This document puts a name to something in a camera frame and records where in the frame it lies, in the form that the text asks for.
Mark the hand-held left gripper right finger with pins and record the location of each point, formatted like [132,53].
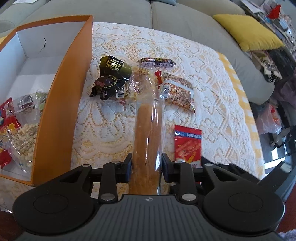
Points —
[165,167]

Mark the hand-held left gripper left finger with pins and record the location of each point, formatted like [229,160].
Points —
[127,169]

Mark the blue cushion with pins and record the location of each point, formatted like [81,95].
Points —
[164,1]

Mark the clear bag of dark candies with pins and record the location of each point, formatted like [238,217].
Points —
[26,104]

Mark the small red snack packet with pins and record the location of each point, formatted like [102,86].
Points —
[187,146]

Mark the large red cartoon snack packet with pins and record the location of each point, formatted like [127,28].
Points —
[5,125]

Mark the beige sofa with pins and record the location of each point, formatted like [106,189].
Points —
[185,20]

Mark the dark sausage stick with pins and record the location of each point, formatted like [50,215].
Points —
[157,62]

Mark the orange cardboard box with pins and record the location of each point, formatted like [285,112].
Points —
[60,104]

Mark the yellow cushion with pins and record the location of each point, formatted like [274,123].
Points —
[252,32]

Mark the bagged bread loaf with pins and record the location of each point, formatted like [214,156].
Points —
[148,129]

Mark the pile of papers and books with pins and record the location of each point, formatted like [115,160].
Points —
[277,25]

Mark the peanut snack packet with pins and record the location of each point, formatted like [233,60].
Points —
[178,91]

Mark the clear bag of white puffs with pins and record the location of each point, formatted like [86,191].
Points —
[23,143]

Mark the red white plastic bag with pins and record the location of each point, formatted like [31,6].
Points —
[270,119]

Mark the printed tote bag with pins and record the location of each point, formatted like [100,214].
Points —
[268,66]

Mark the dark maroon snack packet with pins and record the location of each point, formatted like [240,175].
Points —
[105,87]

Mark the white lace tablecloth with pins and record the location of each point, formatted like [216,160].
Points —
[196,69]

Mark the small red flag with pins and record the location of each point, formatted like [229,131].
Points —
[274,12]

